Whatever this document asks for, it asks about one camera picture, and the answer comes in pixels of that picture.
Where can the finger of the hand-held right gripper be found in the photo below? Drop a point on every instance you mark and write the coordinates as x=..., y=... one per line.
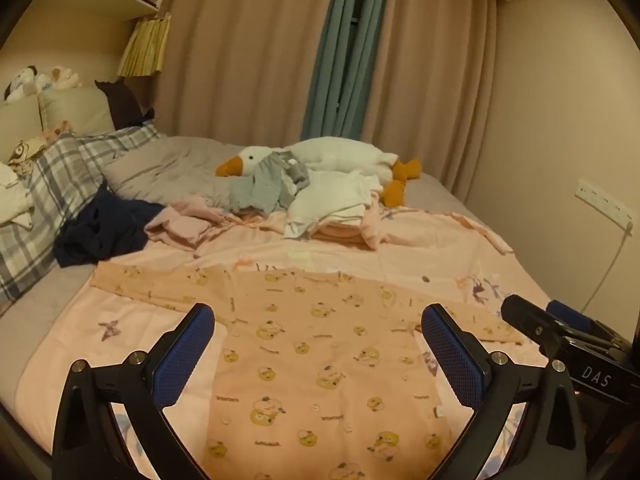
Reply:
x=575, y=317
x=530, y=320

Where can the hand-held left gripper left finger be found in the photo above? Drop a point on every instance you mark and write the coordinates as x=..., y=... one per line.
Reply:
x=185, y=350

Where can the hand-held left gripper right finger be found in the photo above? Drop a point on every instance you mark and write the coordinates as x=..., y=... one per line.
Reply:
x=452, y=355

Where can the orange cartoon print shirt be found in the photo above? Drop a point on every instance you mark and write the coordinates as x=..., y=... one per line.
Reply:
x=310, y=360

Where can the white printed clothes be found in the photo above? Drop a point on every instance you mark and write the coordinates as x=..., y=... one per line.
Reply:
x=12, y=195

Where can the pink animal print blanket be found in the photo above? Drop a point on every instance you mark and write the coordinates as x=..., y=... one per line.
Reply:
x=400, y=255

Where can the crumpled pink garment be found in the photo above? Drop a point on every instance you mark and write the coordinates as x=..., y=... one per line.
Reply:
x=175, y=225

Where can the navy blue garment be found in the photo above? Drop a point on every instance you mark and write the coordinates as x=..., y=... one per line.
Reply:
x=105, y=230

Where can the small pink folded garment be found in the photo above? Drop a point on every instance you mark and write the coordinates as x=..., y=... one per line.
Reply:
x=377, y=225

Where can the folded peach garment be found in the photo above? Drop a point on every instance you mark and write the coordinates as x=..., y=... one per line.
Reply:
x=340, y=235

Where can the grey garment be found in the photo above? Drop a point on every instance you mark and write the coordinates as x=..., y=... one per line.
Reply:
x=260, y=185

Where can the grey duvet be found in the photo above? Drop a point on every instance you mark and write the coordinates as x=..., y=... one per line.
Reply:
x=170, y=165

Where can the white garment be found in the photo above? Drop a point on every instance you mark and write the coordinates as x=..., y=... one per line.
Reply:
x=330, y=195

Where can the grey plaid pillow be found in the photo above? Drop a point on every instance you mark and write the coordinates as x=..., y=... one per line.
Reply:
x=55, y=180

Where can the white goose plush toy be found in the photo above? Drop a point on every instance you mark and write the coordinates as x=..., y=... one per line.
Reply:
x=340, y=152

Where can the pink floral cloth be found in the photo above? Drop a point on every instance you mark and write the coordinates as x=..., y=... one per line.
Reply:
x=57, y=132

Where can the dark brown cloth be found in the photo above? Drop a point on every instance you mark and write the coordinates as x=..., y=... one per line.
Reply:
x=122, y=105

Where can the owl face plush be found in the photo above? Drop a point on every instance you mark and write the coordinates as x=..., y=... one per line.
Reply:
x=25, y=152

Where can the beige padded headboard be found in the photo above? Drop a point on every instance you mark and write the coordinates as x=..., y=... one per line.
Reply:
x=75, y=110

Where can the beige curtain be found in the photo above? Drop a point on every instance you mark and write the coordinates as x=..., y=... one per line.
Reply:
x=240, y=50
x=435, y=70

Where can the cream plush toy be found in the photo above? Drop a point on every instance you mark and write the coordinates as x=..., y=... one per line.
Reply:
x=65, y=76

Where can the white and blue plush toy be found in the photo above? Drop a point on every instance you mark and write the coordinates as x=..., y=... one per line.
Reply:
x=44, y=82

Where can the yellow pleated fabric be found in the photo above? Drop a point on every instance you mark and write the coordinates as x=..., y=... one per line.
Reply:
x=145, y=45

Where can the black and white plush toy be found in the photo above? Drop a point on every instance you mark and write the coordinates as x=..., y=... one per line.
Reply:
x=20, y=85

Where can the teal curtain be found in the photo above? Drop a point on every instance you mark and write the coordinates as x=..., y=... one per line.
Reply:
x=327, y=60

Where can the white wall socket strip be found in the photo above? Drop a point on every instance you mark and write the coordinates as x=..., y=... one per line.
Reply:
x=605, y=205

